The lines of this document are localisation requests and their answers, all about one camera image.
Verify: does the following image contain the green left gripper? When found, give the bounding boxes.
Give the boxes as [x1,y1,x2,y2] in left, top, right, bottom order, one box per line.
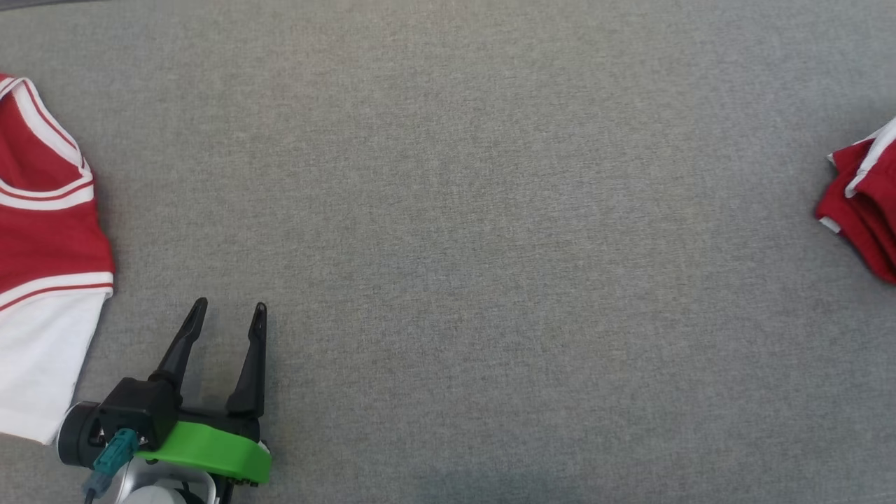
[136,297,272,485]

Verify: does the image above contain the red and white jersey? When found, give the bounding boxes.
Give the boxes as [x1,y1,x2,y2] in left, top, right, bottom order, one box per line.
[0,73,115,445]

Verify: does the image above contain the red shorts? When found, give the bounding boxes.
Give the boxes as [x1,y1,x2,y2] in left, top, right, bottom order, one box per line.
[815,115,896,284]

